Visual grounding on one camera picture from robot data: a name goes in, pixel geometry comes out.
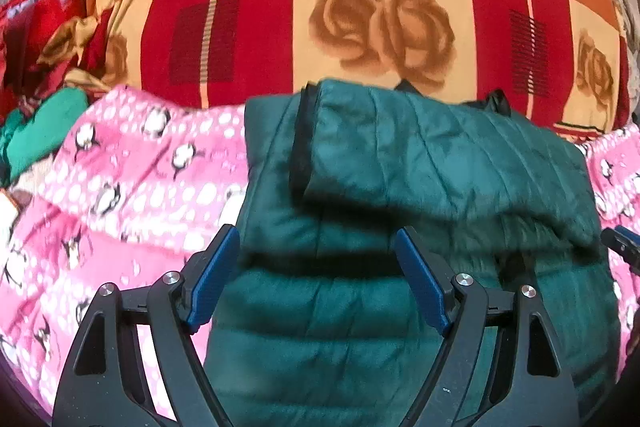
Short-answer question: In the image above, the pink penguin print blanket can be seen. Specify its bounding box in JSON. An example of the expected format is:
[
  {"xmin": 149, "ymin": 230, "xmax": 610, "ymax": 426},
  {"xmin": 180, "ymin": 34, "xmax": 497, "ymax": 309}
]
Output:
[{"xmin": 0, "ymin": 86, "xmax": 640, "ymax": 420}]

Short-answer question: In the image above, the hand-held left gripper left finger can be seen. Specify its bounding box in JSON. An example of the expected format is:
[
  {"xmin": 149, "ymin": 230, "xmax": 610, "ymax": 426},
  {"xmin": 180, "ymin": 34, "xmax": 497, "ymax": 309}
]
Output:
[{"xmin": 52, "ymin": 224, "xmax": 241, "ymax": 427}]

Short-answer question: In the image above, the red cloth pile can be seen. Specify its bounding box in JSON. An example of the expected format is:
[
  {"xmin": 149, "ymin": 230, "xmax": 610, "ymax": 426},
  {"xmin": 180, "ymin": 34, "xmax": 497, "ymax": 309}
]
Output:
[{"xmin": 0, "ymin": 0, "xmax": 132, "ymax": 108}]

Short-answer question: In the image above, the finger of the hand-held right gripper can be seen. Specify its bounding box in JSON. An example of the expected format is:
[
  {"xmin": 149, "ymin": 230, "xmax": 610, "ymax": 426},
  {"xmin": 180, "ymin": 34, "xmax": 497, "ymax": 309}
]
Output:
[{"xmin": 600, "ymin": 228, "xmax": 640, "ymax": 273}]

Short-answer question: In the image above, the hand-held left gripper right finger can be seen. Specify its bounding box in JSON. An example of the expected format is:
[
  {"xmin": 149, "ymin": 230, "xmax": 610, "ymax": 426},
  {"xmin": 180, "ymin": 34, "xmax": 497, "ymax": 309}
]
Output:
[{"xmin": 394, "ymin": 227, "xmax": 576, "ymax": 427}]

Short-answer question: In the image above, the white fuzzy cloth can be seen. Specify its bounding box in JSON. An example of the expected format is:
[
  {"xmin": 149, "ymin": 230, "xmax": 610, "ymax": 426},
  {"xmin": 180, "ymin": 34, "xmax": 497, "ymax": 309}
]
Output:
[{"xmin": 614, "ymin": 0, "xmax": 640, "ymax": 112}]

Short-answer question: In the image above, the green quilted puffer jacket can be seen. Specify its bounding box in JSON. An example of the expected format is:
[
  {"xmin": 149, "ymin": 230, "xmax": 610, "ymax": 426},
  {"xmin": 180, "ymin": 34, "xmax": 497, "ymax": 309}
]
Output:
[{"xmin": 202, "ymin": 78, "xmax": 620, "ymax": 427}]

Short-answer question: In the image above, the red orange rose print blanket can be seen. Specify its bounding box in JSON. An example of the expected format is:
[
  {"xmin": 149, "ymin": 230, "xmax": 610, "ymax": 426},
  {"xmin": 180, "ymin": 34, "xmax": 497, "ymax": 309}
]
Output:
[{"xmin": 85, "ymin": 0, "xmax": 637, "ymax": 144}]

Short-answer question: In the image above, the bright green cloth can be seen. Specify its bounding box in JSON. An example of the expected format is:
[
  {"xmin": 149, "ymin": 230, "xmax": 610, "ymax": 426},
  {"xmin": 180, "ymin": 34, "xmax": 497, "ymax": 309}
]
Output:
[{"xmin": 0, "ymin": 88, "xmax": 92, "ymax": 186}]

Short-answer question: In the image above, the cream cloth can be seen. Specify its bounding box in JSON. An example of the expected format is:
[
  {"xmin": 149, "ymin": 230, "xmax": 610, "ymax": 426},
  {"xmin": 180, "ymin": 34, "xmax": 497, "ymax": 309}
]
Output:
[{"xmin": 0, "ymin": 159, "xmax": 53, "ymax": 212}]

